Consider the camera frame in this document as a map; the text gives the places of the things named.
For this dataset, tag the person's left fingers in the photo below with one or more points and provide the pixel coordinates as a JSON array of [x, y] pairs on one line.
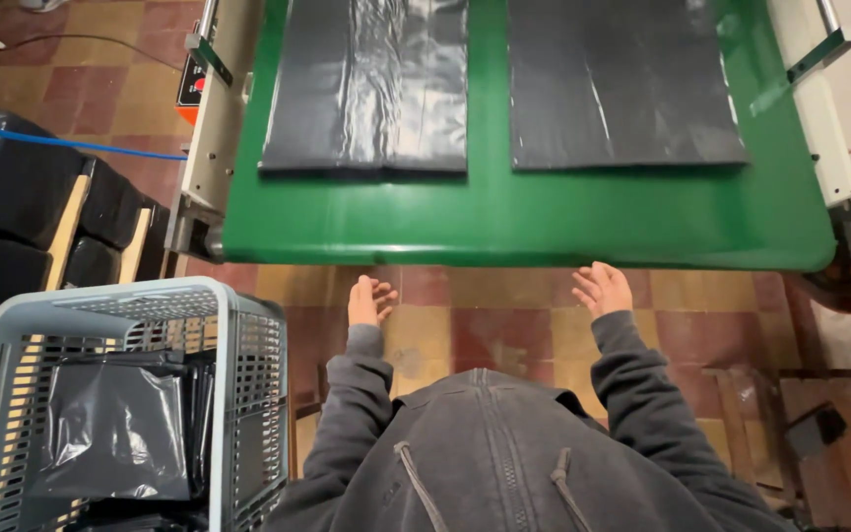
[[382, 292]]

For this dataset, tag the cream metal machine frame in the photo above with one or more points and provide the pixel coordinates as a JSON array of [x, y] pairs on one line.
[[207, 155]]

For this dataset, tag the grey plastic crate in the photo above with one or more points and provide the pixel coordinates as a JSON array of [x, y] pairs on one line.
[[248, 384]]

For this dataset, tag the person's grey hooded sweatshirt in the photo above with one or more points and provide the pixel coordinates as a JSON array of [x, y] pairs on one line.
[[514, 458]]

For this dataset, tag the wooden pallet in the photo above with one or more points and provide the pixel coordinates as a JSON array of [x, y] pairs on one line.
[[802, 436]]

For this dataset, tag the glossy black plastic bag stack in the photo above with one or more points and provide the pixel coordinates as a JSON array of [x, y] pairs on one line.
[[366, 89]]

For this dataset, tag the matte black plastic bag stack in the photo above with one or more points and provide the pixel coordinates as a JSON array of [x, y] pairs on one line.
[[617, 81]]

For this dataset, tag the green conveyor belt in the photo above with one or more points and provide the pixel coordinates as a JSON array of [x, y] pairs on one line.
[[492, 214]]

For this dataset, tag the person's left hand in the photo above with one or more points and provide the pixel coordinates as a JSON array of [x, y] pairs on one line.
[[363, 303]]

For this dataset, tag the person's right fingers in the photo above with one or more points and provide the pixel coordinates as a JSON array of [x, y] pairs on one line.
[[585, 284]]

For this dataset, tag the person's right hand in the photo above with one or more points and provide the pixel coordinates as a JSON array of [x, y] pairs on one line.
[[606, 289]]

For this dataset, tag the folded black bags bundle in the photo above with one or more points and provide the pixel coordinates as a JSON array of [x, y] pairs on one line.
[[115, 428]]

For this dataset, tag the heap of black bag bundles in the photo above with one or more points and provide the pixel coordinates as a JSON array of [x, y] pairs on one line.
[[4, 199]]

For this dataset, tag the orange black control box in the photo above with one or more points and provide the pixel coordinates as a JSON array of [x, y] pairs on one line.
[[190, 85]]

